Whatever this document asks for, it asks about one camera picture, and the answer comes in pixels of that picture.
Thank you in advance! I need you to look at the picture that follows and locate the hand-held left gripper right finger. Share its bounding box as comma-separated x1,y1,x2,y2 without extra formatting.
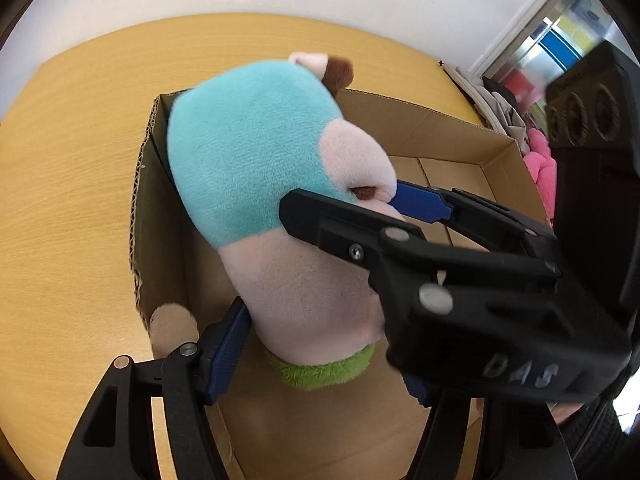
402,376,576,480

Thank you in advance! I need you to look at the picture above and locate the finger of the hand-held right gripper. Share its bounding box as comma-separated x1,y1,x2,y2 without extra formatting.
392,180,561,268
280,189,628,403

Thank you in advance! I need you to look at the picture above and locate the glass door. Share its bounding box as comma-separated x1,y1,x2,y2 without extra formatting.
470,0,617,121

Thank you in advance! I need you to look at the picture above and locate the teal and pink plush toy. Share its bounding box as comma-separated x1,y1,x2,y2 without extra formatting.
149,51,408,392

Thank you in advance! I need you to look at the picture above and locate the pile of pale clothes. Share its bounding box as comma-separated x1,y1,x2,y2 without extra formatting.
445,65,532,155

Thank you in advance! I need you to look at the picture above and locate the person's right forearm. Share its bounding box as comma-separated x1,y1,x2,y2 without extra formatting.
550,395,627,480

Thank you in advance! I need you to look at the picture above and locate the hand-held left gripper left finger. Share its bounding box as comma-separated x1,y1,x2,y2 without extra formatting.
57,297,251,480

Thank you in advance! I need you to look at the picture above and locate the pink garment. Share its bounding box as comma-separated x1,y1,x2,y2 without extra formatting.
522,127,557,222

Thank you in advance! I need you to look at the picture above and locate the cardboard box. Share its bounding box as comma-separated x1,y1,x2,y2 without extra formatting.
131,87,551,480

